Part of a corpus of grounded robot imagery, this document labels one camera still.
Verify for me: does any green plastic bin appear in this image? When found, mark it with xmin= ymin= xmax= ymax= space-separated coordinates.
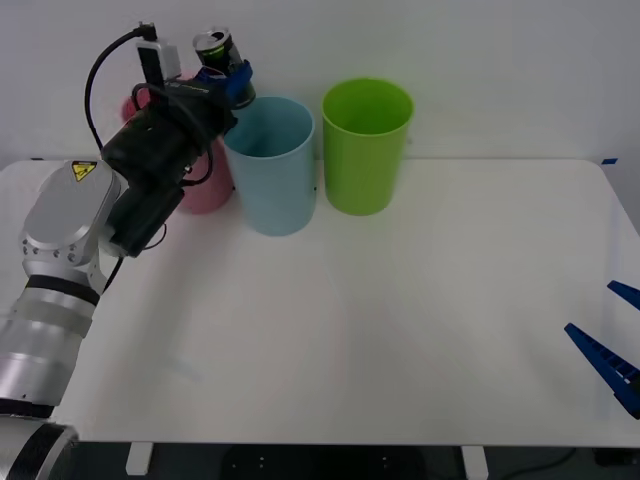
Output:
xmin=320 ymin=77 xmax=416 ymax=218

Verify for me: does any pale blue plastic bin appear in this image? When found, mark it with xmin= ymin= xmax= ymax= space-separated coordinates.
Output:
xmin=222 ymin=96 xmax=317 ymax=238

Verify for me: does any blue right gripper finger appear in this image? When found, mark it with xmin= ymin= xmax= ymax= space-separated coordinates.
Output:
xmin=564 ymin=322 xmax=640 ymax=420
xmin=607 ymin=280 xmax=640 ymax=310

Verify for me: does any black and green drink can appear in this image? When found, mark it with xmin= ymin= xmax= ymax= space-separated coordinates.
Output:
xmin=193 ymin=30 xmax=257 ymax=111

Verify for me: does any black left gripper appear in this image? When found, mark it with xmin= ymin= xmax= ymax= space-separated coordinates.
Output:
xmin=101 ymin=59 xmax=255 ymax=190

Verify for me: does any pink plastic bin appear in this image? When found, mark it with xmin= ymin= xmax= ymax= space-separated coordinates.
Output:
xmin=121 ymin=73 xmax=235 ymax=216

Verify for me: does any white table leg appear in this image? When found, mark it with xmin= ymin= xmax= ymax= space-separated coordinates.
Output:
xmin=459 ymin=444 xmax=489 ymax=480
xmin=124 ymin=442 xmax=154 ymax=477

